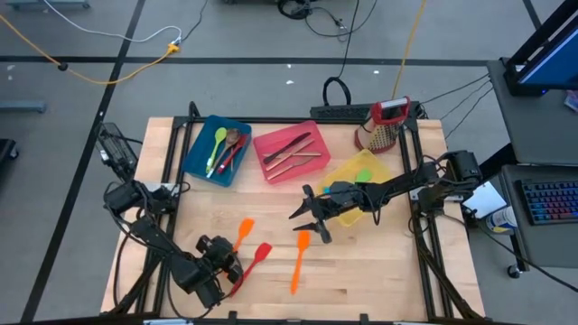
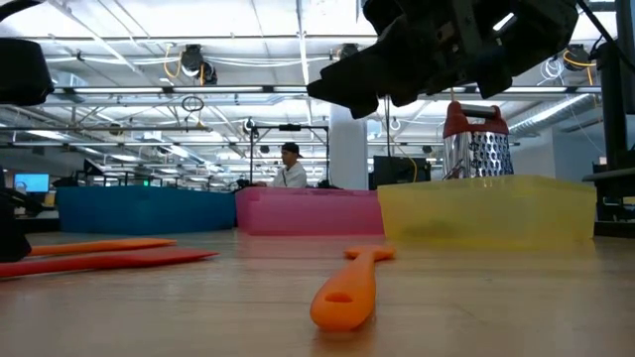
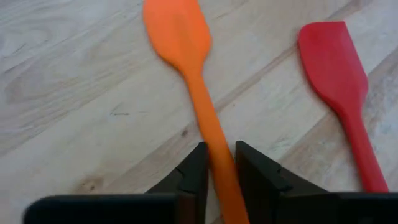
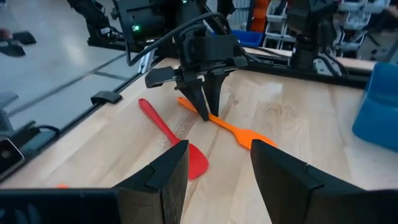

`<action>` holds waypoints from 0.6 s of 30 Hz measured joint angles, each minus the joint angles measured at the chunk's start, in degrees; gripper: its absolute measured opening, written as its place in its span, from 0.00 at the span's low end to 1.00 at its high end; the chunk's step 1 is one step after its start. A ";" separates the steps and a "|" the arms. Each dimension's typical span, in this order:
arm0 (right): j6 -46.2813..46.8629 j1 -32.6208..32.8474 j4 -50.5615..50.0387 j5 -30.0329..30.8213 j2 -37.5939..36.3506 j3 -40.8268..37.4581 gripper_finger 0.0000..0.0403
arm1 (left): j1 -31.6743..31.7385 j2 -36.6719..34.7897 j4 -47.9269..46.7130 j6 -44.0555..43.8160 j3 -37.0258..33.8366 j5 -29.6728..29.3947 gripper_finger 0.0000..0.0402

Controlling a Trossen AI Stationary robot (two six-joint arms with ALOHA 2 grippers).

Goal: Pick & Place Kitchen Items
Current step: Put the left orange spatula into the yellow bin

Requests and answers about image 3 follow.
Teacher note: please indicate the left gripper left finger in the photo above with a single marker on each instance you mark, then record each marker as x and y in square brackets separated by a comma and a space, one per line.
[124, 210]

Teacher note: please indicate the orange silicone spoon spatula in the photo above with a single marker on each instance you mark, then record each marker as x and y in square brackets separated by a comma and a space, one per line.
[177, 31]

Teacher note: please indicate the red silicone spatula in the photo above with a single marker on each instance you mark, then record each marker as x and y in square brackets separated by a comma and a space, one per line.
[329, 53]

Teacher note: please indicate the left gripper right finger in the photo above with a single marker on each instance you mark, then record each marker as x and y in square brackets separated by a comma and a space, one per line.
[311, 208]

